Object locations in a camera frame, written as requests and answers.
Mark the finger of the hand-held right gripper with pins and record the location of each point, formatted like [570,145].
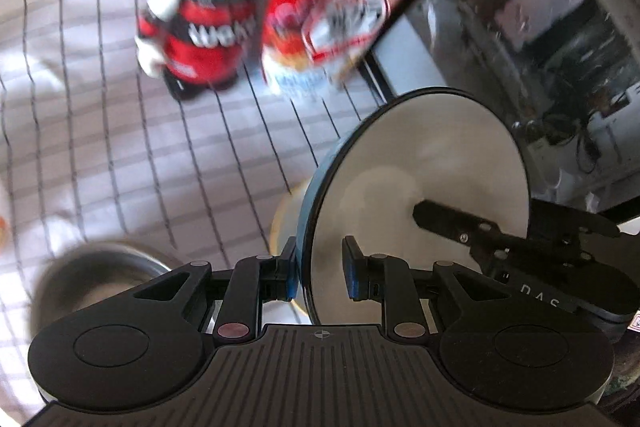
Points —
[575,219]
[450,222]

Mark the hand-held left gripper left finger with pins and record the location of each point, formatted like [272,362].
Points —
[290,277]

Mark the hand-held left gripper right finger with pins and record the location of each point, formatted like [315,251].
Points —
[354,277]

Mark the white bowl with yellow rim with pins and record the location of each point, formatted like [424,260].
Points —
[285,217]

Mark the blue enamel bowl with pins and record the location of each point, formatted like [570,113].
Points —
[400,147]

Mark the stainless steel bowl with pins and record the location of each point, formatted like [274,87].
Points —
[100,277]

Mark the white computer case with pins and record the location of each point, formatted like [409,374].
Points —
[525,32]

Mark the white checkered tablecloth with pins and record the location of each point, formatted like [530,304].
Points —
[125,157]

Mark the red black robot figurine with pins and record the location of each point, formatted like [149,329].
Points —
[210,37]

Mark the red cereal bag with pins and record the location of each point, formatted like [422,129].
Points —
[310,7]

